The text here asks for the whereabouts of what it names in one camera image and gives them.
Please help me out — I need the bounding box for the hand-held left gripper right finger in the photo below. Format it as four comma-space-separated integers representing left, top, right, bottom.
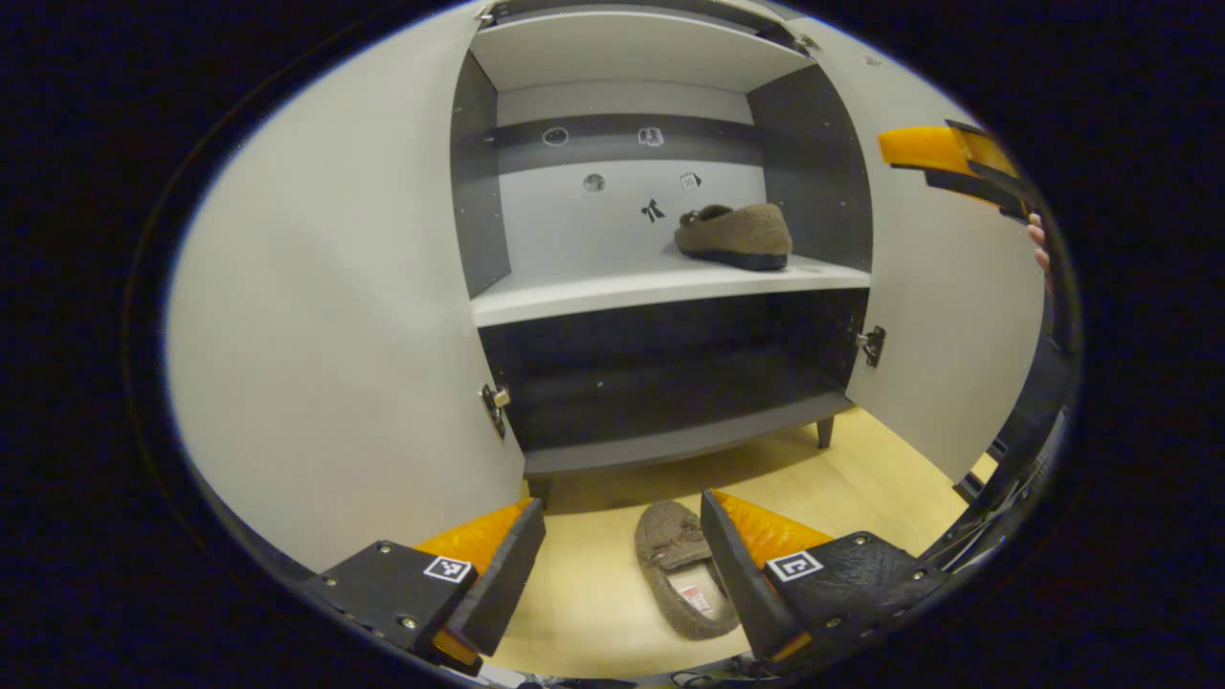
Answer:
699, 491, 956, 671

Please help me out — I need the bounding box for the brown fuzzy shoe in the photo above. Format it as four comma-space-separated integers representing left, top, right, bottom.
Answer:
634, 499, 741, 641
674, 202, 794, 272

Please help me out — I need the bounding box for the black backdrop cloth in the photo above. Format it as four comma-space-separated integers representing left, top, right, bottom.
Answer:
991, 278, 1071, 499

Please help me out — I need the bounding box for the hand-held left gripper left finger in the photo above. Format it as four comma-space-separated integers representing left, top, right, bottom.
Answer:
299, 500, 546, 678

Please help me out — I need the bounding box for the white shoe cabinet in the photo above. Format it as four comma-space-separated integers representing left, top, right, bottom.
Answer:
450, 0, 877, 504

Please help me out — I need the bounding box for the white shoe cabinet door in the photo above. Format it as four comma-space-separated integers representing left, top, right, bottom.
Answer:
163, 5, 532, 575
804, 43, 1046, 484

